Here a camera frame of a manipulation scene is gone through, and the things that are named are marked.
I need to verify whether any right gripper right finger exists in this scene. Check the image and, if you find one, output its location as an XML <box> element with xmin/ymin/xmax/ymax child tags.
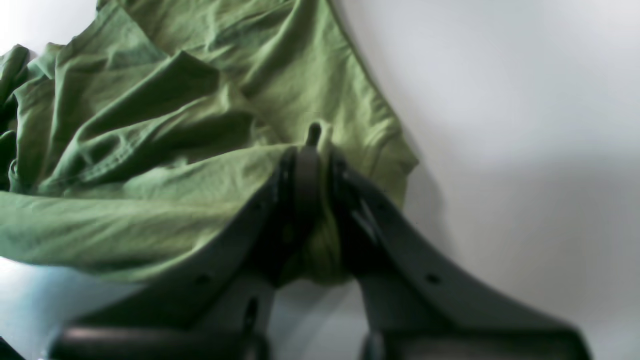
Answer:
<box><xmin>328</xmin><ymin>152</ymin><xmax>592</xmax><ymax>360</ymax></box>

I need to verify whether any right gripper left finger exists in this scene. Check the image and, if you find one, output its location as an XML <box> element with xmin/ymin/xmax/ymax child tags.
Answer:
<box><xmin>48</xmin><ymin>145</ymin><xmax>321</xmax><ymax>360</ymax></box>

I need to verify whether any olive green T-shirt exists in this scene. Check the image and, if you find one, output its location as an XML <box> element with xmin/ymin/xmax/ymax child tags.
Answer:
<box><xmin>0</xmin><ymin>0</ymin><xmax>418</xmax><ymax>282</ymax></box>

